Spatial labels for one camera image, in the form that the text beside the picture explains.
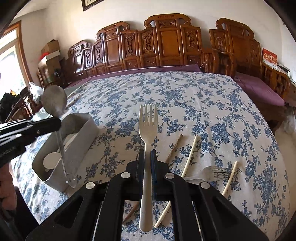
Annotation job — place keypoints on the carved wooden chair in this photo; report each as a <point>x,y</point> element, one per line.
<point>25,104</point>

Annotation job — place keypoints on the short purple seat cushion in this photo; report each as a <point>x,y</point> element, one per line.
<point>259,89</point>

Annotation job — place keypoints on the brown cardboard box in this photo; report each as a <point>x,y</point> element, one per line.
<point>51,45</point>

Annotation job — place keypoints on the clear plastic bag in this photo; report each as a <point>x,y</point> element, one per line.
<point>35,91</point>

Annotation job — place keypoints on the white flat box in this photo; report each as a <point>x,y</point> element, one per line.
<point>52,56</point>

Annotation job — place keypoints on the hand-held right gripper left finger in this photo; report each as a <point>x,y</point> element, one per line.
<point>140,171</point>

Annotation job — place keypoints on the blue floral tablecloth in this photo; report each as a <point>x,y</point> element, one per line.
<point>185,104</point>

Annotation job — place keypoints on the long purple seat cushion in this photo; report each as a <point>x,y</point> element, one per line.
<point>138,70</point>

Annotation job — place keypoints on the metal spoon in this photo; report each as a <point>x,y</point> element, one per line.
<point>54,99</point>

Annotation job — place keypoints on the grey fluffy duster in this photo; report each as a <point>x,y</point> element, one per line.
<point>290,121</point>

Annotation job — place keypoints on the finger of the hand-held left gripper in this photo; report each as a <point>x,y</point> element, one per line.
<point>46,122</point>
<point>23,138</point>

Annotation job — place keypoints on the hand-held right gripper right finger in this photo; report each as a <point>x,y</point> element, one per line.
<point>154,171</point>

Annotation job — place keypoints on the red gold card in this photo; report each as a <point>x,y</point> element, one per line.
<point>270,56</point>

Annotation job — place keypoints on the wooden window frame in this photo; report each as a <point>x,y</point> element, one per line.
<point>22,51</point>

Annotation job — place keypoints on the dark cloth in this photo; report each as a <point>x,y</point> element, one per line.
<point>9,103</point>

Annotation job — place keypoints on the white round soup spoon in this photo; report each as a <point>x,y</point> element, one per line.
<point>51,160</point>

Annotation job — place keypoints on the wooden side table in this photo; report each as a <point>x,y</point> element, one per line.
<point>286,71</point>

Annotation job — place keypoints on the carved wooden armchair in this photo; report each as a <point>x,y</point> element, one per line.
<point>240,46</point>

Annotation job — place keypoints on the white plastic fork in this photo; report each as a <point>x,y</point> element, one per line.
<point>212,175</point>

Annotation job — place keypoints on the brown wooden chopstick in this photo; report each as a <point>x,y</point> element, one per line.
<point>174,147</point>

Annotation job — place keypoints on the white slim spoon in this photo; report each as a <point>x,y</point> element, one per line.
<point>69,139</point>

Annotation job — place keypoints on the carved wooden sofa bench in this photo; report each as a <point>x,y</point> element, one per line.
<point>166,44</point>

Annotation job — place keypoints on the cream plastic fork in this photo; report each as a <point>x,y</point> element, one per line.
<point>146,129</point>

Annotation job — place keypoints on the person's left forearm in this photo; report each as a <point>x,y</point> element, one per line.
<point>7,185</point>

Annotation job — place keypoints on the framed peacock flower painting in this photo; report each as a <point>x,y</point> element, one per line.
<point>84,7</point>

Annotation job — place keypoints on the rectangular metal tin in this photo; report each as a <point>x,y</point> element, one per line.
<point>81,143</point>

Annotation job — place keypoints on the cream chopstick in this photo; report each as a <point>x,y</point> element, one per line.
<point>231,176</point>
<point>190,153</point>

